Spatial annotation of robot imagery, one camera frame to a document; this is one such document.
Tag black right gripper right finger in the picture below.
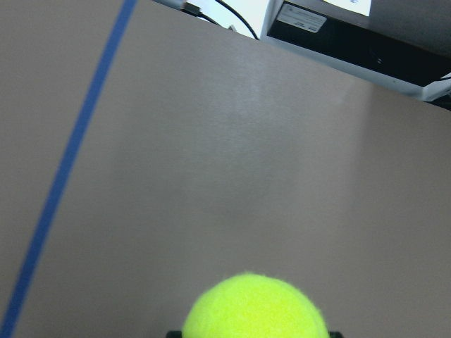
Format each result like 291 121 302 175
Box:
329 331 342 338

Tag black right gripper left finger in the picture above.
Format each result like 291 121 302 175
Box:
166 330 183 338

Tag yellow tennis ball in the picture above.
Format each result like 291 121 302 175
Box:
181 273 330 337

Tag black box white label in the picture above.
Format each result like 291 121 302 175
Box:
261 1 450 102

